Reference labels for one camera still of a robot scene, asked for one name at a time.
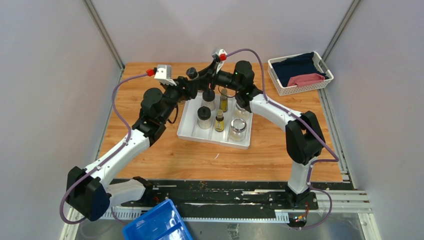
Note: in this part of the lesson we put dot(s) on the yellow label sauce bottle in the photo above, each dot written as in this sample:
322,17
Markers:
223,100
219,123

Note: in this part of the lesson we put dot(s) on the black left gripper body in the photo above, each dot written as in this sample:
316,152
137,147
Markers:
185,93

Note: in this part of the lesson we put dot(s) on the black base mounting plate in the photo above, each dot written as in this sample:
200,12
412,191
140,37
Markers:
223,199

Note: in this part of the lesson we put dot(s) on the white plastic basket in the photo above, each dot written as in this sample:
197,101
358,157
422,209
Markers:
319,63

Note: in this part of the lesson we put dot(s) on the glass jar front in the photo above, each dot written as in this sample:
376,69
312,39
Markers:
237,129

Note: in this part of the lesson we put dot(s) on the blue plastic bin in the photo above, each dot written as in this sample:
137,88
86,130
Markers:
162,222

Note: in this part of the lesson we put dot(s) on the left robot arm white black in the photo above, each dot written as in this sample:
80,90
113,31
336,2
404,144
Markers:
89,190

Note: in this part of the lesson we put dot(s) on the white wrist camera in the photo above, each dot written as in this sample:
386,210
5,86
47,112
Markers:
163,74
219,56

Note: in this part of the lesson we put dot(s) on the navy blue cloth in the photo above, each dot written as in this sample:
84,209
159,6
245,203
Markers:
295,66

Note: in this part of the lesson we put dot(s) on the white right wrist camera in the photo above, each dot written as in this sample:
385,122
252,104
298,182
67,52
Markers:
219,56

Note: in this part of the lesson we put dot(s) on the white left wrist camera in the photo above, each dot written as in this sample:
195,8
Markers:
163,74

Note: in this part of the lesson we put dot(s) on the glass jar with grains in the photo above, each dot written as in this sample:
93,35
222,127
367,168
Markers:
240,112

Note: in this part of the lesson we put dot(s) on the white divided organizer tray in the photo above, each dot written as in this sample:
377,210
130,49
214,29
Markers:
190,130

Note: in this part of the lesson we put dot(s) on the black lid bead jar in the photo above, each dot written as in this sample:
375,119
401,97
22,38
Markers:
204,117
208,99

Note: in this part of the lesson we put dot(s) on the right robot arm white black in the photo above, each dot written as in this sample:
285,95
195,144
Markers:
303,135

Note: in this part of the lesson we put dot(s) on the pink cloth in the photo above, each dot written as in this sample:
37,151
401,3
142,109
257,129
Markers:
305,80

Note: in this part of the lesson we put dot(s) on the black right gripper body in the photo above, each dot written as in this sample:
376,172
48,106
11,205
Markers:
222,78

